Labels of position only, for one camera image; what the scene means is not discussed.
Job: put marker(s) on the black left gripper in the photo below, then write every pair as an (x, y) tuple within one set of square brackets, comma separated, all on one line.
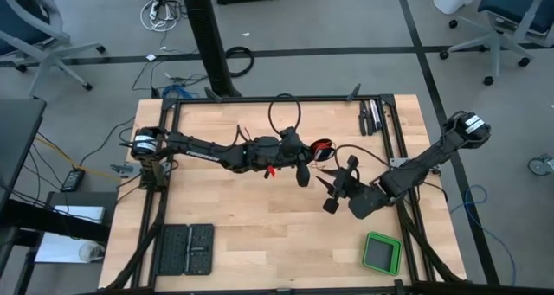
[(281, 150)]

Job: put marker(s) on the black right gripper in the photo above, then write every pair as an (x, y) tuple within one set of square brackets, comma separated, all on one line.
[(346, 184)]

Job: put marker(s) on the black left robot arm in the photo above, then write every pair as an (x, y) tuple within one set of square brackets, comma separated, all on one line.
[(195, 150)]

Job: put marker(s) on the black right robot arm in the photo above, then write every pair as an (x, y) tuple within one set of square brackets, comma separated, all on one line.
[(428, 156)]

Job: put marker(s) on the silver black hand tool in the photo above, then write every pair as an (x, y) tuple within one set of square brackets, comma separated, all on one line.
[(375, 115)]

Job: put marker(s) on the green square tray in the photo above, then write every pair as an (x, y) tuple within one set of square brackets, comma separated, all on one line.
[(381, 254)]

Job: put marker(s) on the black spring clamp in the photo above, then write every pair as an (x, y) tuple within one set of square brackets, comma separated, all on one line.
[(354, 91), (212, 94)]

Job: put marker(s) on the open black bit case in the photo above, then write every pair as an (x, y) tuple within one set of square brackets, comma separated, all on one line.
[(173, 249)]

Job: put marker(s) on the black tower fan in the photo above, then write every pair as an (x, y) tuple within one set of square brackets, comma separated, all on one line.
[(208, 35)]

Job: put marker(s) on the small white tag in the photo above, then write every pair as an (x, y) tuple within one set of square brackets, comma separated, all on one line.
[(151, 57)]

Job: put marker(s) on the grey caster wheel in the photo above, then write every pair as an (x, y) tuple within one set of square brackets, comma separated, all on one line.
[(540, 166)]

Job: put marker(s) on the white power strip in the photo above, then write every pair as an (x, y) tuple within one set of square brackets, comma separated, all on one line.
[(154, 10)]

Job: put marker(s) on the white flat box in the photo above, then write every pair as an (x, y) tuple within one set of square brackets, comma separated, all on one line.
[(80, 214)]

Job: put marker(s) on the clear plastic cup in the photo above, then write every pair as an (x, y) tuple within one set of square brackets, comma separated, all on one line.
[(92, 252)]

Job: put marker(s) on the black power brick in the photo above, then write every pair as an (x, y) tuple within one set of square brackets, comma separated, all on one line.
[(72, 180)]

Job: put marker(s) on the blue white office chair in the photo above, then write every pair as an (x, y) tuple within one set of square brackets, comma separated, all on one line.
[(506, 9)]

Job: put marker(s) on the white paper sheet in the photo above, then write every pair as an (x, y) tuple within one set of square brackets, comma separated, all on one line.
[(56, 249)]

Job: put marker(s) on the blue grey office chair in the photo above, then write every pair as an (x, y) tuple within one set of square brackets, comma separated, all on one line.
[(47, 57)]

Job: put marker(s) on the black desk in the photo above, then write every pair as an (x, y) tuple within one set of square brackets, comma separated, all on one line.
[(17, 135)]

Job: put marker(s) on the silver mounting bracket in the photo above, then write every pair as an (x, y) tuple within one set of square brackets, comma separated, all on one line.
[(398, 162), (166, 167), (123, 169)]

